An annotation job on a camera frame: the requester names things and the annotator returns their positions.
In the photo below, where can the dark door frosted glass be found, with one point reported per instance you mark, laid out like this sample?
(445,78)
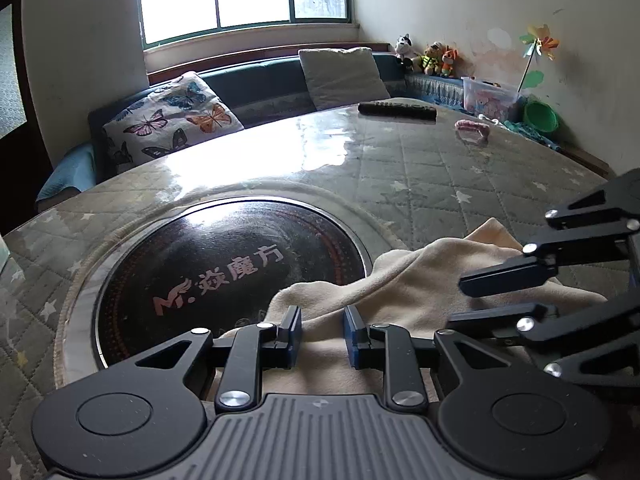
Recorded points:
(12,107)

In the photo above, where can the clear plastic storage box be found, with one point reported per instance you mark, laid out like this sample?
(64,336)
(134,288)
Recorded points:
(495,102)

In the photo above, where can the colourful paper pinwheel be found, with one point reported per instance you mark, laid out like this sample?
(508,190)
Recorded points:
(538,42)

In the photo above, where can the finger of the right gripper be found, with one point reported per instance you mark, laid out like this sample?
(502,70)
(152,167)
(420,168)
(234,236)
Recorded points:
(601,225)
(597,348)

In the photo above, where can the black remote control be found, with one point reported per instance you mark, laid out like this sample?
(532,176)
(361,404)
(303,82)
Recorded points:
(400,110)

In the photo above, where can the orange plush toy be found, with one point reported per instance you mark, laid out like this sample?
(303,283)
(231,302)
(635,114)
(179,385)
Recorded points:
(449,59)

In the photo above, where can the cream sweatshirt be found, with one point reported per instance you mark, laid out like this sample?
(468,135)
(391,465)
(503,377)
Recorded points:
(417,290)

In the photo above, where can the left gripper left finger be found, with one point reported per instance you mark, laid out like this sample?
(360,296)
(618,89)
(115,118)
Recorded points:
(254,349)

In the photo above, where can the pink hair scrunchie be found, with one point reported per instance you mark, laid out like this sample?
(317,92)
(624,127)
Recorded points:
(472,132)

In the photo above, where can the butterfly print pillow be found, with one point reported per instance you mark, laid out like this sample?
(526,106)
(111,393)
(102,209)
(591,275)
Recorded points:
(182,113)

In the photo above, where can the yellow plush toy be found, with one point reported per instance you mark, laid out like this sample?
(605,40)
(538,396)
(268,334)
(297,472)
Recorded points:
(432,59)

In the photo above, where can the blue sofa bench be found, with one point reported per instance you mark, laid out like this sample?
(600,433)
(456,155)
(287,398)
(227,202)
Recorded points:
(256,92)

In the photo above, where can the black white plush toy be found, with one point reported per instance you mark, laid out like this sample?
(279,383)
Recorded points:
(406,55)

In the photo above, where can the quilted star table cover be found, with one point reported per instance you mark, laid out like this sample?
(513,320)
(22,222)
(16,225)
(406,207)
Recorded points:
(396,184)

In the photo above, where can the black round induction cooktop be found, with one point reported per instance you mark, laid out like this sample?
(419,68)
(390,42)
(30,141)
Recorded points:
(218,266)

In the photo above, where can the green plastic bowl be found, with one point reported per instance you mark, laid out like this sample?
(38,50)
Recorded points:
(540,116)

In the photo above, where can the gray square pillow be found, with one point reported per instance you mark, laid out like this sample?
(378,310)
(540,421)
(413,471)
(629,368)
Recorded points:
(340,77)

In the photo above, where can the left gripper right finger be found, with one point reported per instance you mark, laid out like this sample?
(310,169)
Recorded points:
(392,350)

